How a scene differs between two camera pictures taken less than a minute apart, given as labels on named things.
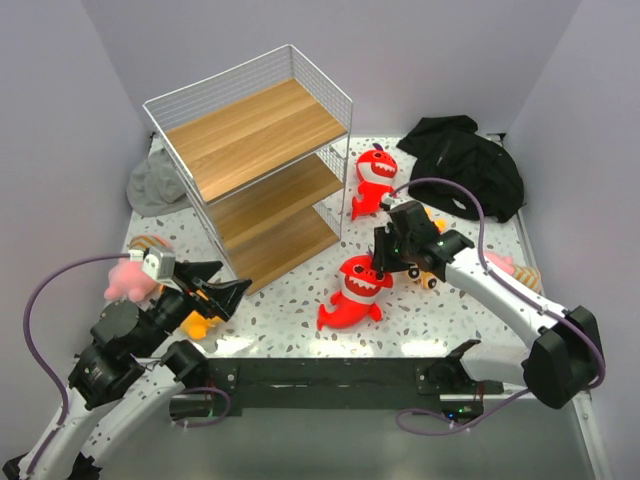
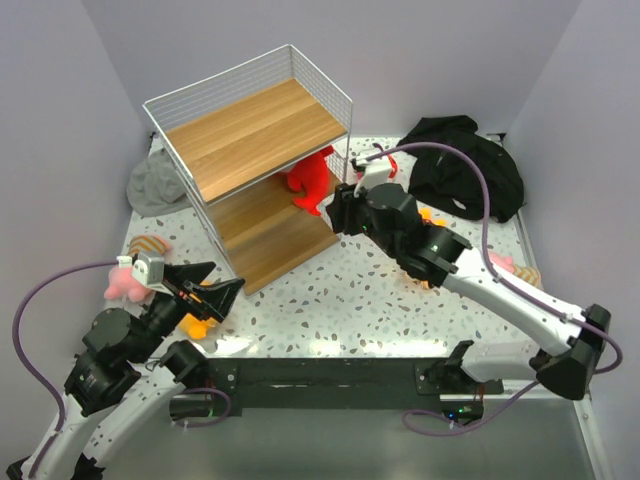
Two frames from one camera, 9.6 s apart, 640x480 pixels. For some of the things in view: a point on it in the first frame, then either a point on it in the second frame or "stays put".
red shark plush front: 362,283 -> 311,175
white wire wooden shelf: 264,150 stays put
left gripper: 222,298 stays put
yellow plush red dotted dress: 427,279 stays put
